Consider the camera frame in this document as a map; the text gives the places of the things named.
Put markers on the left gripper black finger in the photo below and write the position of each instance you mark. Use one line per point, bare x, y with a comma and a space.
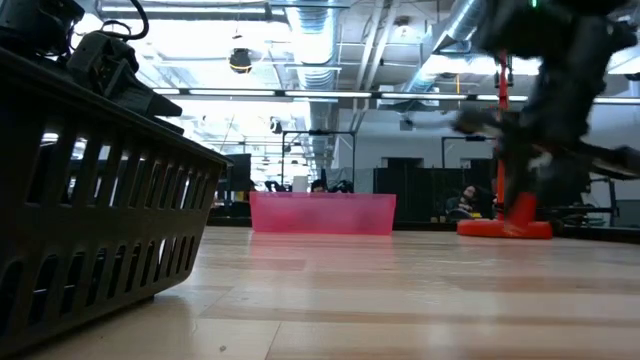
170, 125
152, 100

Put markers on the black slotted plastic basket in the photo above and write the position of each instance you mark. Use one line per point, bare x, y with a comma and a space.
100, 225

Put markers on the white monitor back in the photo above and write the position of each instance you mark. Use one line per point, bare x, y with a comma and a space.
300, 184

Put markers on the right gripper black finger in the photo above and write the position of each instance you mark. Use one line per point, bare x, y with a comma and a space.
482, 124
620, 159

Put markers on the black hanging ceiling camera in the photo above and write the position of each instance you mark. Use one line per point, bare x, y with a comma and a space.
240, 61

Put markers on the black partition screen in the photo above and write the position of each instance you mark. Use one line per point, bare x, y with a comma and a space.
410, 195

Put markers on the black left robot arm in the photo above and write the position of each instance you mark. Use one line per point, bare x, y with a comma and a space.
35, 22

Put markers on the red desk lamp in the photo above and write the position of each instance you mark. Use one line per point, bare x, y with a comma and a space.
500, 230

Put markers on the pink translucent plastic tray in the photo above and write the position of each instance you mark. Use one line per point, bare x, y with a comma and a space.
322, 214

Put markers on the person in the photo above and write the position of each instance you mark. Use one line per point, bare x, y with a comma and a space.
318, 186
274, 186
470, 196

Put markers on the long ceiling light strip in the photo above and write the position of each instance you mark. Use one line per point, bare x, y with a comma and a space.
325, 94

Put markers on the black metal frame stand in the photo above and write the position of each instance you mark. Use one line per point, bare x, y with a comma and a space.
475, 138
320, 132

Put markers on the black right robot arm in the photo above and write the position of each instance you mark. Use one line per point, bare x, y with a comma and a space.
575, 20

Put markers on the ribbed silver ventilation duct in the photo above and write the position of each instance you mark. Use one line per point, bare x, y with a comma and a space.
315, 30

